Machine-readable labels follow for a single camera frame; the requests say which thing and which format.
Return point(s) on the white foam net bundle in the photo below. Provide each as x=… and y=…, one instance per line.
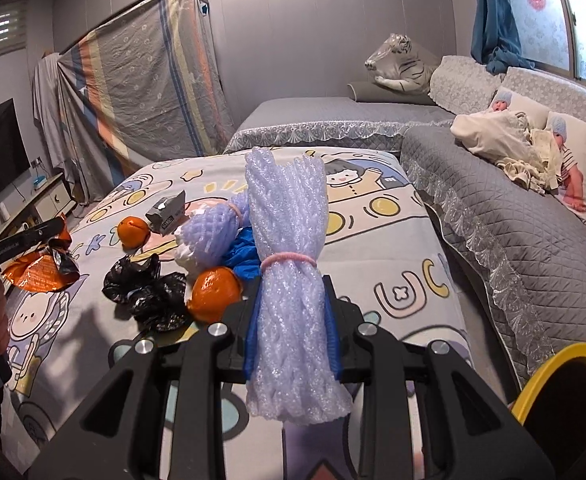
x=288, y=210

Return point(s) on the blue tissue box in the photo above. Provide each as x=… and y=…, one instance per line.
x=38, y=183

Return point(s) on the crumpled blue glove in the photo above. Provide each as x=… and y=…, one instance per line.
x=240, y=255

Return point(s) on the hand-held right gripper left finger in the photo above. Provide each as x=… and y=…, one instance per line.
x=249, y=345

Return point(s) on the large peeled tangerine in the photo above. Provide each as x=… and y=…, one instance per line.
x=215, y=295

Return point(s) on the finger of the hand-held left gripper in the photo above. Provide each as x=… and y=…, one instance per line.
x=18, y=242

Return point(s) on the yellow rimmed black bin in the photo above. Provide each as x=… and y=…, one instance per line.
x=558, y=355

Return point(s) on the grey hanging cloth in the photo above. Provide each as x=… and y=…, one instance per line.
x=48, y=110

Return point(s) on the cartoon printed blanket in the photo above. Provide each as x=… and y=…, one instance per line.
x=398, y=260

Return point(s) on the cream cloth pile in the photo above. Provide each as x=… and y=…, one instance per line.
x=493, y=135

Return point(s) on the small baby print pillow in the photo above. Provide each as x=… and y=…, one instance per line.
x=520, y=105

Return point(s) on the white foam fruit sleeve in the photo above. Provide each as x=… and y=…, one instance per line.
x=208, y=232

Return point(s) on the orange foil snack bag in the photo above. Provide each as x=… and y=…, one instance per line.
x=35, y=275

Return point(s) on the small white bottle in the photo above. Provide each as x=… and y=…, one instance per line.
x=5, y=212

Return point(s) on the white television cabinet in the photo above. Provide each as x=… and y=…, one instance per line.
x=48, y=200

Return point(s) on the frosted patterned window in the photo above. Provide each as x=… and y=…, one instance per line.
x=543, y=20

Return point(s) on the small whole tangerine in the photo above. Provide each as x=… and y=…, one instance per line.
x=133, y=232

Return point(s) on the grey bolster pillow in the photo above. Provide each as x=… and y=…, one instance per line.
x=368, y=92

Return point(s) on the blue curtain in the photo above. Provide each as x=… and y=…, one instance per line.
x=493, y=20

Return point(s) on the crumpled silver carton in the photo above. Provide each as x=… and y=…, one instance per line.
x=165, y=215

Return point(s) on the crumpled black plastic bag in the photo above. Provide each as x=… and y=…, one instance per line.
x=153, y=300

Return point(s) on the window blind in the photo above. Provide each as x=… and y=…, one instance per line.
x=0, y=30

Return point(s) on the striped patterned cover cloth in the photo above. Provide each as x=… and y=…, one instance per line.
x=143, y=90

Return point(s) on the grey covered mattress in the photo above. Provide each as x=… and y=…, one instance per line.
x=333, y=115

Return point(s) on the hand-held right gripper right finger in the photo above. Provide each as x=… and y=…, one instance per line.
x=334, y=355

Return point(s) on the white tiger plush toy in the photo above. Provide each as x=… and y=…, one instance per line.
x=408, y=67

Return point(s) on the large baby print pillow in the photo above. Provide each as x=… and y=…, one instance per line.
x=580, y=160

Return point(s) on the grey quilted sofa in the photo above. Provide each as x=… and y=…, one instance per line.
x=498, y=240

